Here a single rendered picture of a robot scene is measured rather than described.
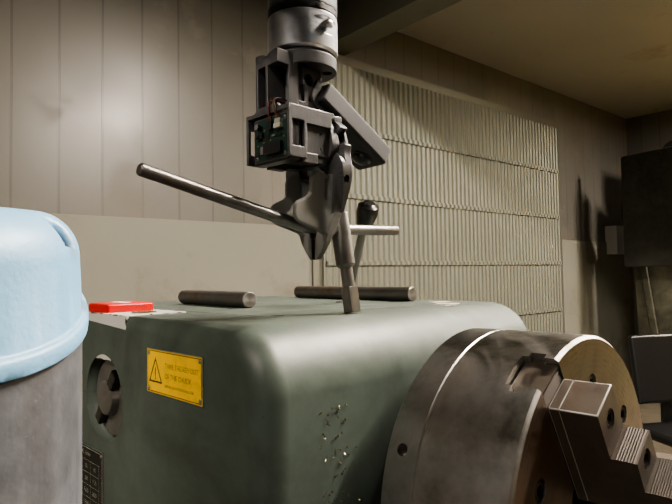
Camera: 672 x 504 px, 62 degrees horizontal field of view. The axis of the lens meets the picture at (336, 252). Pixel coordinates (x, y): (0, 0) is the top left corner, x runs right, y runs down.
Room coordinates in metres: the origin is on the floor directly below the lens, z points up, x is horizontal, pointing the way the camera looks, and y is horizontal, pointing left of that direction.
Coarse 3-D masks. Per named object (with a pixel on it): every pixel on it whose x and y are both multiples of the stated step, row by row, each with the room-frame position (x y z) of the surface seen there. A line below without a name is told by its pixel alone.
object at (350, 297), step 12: (348, 228) 0.63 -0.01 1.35; (336, 240) 0.62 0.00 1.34; (348, 240) 0.62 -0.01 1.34; (336, 252) 0.62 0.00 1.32; (348, 252) 0.62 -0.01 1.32; (336, 264) 0.63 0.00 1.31; (348, 264) 0.62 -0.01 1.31; (348, 276) 0.62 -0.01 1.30; (348, 288) 0.62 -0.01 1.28; (348, 300) 0.62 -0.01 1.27; (348, 312) 0.62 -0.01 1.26
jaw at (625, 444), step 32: (512, 384) 0.49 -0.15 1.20; (544, 384) 0.47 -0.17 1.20; (576, 384) 0.48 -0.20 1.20; (608, 384) 0.46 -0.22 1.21; (576, 416) 0.45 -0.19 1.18; (608, 416) 0.46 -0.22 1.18; (576, 448) 0.47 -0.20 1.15; (608, 448) 0.45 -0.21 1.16; (640, 448) 0.45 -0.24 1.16; (576, 480) 0.49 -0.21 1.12; (608, 480) 0.47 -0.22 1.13; (640, 480) 0.45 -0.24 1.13
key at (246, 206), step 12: (144, 168) 0.47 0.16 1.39; (156, 168) 0.48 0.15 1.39; (156, 180) 0.48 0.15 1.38; (168, 180) 0.49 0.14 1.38; (180, 180) 0.49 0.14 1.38; (192, 192) 0.50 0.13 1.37; (204, 192) 0.51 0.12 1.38; (216, 192) 0.52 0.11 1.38; (228, 204) 0.53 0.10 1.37; (240, 204) 0.53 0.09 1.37; (252, 204) 0.54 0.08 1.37; (264, 216) 0.56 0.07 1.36; (276, 216) 0.56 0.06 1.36; (288, 216) 0.57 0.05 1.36; (300, 228) 0.59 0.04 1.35; (360, 228) 0.65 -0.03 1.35; (372, 228) 0.66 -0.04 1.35; (384, 228) 0.68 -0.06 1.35; (396, 228) 0.69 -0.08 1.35
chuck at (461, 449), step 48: (528, 336) 0.55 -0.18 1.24; (576, 336) 0.53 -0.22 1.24; (480, 384) 0.49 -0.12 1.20; (624, 384) 0.60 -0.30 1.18; (432, 432) 0.49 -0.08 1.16; (480, 432) 0.46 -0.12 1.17; (528, 432) 0.44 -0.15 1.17; (432, 480) 0.47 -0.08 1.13; (480, 480) 0.44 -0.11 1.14; (528, 480) 0.44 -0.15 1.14
